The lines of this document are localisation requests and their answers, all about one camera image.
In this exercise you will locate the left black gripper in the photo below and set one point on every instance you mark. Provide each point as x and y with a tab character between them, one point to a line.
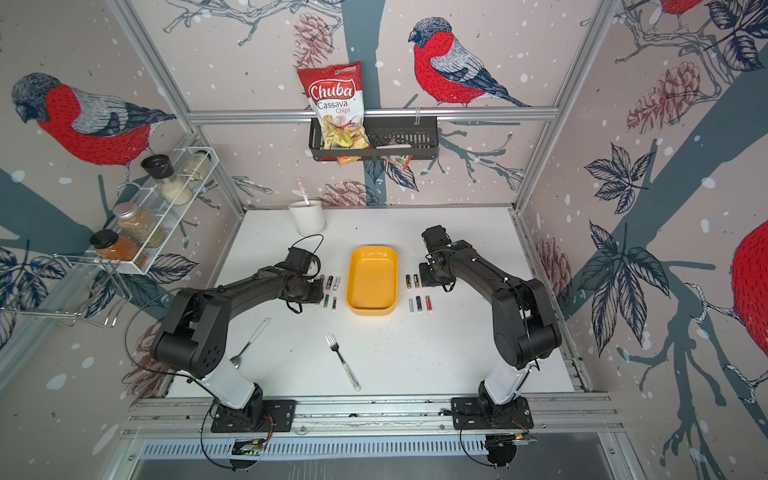
318	295

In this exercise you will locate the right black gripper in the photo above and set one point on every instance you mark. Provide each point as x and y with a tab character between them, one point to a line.
425	281

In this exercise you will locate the yellow plastic storage box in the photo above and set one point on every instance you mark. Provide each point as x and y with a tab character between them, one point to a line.
372	287

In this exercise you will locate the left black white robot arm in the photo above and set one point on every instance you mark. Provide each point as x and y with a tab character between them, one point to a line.
194	334

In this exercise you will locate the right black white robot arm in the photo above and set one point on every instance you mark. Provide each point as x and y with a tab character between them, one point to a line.
524	330

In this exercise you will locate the silver metal fork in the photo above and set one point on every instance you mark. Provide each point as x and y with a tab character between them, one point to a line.
334	347

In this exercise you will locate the white ceramic cup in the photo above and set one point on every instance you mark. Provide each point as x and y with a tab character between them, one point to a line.
309	217

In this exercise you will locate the small clear spice jar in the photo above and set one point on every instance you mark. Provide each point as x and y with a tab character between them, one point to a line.
197	166

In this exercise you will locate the clear acrylic spice rack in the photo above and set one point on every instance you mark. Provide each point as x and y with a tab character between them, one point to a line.
168	216

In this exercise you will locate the silver lid spice jar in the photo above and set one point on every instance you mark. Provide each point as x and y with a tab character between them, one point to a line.
139	225

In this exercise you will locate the red spice jar black lid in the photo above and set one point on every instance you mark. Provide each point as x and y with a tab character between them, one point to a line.
113	246

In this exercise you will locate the red cassava chips bag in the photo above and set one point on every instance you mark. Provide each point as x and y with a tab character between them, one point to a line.
335	94

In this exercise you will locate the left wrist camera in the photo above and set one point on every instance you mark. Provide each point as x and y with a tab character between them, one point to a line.
301	261

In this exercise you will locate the silver spoon white handle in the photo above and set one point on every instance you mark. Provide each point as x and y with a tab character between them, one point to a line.
237	359

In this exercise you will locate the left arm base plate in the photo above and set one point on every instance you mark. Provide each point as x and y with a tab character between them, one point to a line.
276	417

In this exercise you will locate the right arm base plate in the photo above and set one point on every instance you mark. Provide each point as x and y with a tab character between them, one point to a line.
468	414

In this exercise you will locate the black wall basket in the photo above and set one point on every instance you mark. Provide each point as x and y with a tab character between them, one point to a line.
416	137

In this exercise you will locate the wire rack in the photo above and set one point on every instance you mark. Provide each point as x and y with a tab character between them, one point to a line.
64	289

